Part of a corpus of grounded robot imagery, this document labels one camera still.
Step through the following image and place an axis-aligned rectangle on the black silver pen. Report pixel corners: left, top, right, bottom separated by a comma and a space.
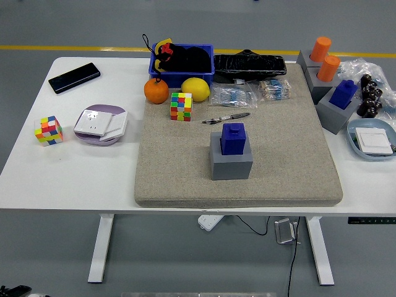
202, 112, 251, 125

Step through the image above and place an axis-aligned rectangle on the purple plate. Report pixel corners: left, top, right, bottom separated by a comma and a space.
74, 104, 128, 147

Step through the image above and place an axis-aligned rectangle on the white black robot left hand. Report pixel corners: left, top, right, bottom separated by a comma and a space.
0, 284, 33, 297

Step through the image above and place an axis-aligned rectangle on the white wall socket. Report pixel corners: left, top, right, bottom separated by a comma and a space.
74, 108, 114, 137

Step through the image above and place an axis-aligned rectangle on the orange fruit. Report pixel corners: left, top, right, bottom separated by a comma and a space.
144, 78, 170, 105

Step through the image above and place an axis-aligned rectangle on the grey-brown mat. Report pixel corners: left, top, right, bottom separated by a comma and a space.
133, 63, 343, 209

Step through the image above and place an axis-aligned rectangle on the light blue plate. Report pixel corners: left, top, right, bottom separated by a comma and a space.
346, 119, 396, 161

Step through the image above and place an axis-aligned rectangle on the black table control panel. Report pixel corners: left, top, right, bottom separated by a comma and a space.
346, 217, 396, 225

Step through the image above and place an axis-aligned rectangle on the black keyboard in plastic wrap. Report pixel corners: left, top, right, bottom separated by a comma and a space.
213, 48, 288, 83

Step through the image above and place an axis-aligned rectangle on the white power strip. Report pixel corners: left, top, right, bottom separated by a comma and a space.
197, 214, 224, 231

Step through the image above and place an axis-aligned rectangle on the black smartphone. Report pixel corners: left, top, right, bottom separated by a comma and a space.
48, 62, 101, 95

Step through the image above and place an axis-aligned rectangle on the crumpled clear plastic bag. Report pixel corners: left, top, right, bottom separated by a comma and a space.
337, 58, 396, 124

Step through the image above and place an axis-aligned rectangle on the yellow lemon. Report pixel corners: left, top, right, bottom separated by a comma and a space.
181, 77, 211, 103

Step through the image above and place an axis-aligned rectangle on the colourful puzzle cube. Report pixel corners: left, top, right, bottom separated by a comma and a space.
170, 92, 193, 122
33, 115, 64, 147

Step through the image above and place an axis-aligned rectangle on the black pouch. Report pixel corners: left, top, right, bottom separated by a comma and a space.
154, 43, 212, 74

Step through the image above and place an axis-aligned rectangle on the yellow flat piece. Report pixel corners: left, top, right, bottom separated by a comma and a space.
153, 38, 173, 71

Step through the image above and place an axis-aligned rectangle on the blue plastic bin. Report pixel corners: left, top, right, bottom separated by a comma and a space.
148, 43, 215, 90

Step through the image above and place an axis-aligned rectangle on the black power cable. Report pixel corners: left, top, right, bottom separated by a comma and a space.
236, 215, 301, 297

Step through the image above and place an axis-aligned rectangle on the white table leg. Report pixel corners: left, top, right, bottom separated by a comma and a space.
304, 215, 335, 286
87, 213, 115, 284

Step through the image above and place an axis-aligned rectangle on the white switch panel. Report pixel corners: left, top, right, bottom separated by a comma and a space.
355, 127, 395, 155
99, 111, 129, 142

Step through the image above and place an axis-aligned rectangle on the clear metal bracket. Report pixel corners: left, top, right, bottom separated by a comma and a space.
273, 218, 299, 246

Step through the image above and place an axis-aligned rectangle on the orange cylinder seal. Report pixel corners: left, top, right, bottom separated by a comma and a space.
309, 36, 332, 62
316, 55, 341, 82

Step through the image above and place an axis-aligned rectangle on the clear bag of resistors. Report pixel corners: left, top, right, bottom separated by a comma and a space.
209, 82, 259, 109
256, 77, 293, 103

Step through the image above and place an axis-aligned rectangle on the blue square seal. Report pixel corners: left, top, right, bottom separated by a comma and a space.
329, 79, 359, 110
220, 123, 249, 156

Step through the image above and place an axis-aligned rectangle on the black cord strap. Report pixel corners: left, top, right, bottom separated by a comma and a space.
142, 33, 163, 83

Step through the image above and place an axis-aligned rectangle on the grey cube seal holder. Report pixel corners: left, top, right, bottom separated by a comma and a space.
315, 88, 363, 136
209, 131, 254, 181
296, 49, 325, 72
304, 66, 341, 105

